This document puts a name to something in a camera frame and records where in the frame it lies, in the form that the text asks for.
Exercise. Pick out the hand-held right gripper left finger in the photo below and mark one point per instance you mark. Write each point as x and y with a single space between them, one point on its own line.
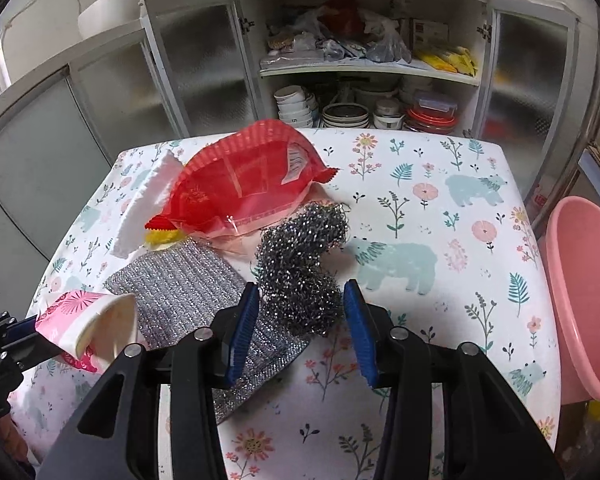
242 330

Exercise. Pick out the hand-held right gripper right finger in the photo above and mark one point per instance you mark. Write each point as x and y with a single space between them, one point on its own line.
360 335

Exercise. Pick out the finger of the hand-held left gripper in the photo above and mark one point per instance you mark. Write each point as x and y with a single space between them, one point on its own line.
20 328
35 349

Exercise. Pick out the pink printed paper cup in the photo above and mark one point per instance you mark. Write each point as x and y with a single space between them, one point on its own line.
80 316

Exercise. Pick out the steel wool scourer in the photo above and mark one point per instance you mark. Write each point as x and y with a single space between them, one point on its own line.
300 270

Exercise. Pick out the pink plastic bucket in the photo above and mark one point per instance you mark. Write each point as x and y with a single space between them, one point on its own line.
580 285

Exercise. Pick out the silver scouring cloth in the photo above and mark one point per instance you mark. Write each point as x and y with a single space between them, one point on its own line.
180 285

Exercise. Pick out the small yellow foam net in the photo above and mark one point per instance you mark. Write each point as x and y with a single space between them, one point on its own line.
162 239

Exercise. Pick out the floral bear tablecloth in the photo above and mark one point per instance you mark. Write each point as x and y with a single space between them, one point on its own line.
430 220

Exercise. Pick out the red plastic package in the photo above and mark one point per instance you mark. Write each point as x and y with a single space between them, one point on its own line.
240 180

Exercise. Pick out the white foam sheet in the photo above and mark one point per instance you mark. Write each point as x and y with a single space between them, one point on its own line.
140 210

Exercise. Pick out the stack of dark patterned plates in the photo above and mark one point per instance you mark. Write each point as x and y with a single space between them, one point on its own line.
346 116

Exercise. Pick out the white patterned bowl stack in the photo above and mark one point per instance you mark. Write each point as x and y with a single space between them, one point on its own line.
389 114

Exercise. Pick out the stack of white bowls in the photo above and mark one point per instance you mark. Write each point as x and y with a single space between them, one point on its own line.
295 107

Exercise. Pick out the red lidded food containers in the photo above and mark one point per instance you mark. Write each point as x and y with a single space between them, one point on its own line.
432 112

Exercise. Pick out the white kitchen cabinet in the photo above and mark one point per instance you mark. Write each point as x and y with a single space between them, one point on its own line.
205 60

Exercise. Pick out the yellow packets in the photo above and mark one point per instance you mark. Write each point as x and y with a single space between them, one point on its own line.
450 59

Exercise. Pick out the pile of plastic bags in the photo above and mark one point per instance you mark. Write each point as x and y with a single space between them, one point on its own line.
330 30

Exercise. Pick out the brown and white box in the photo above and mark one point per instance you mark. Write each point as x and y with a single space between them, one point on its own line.
430 32

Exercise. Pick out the large white pot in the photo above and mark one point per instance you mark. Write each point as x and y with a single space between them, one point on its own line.
107 12

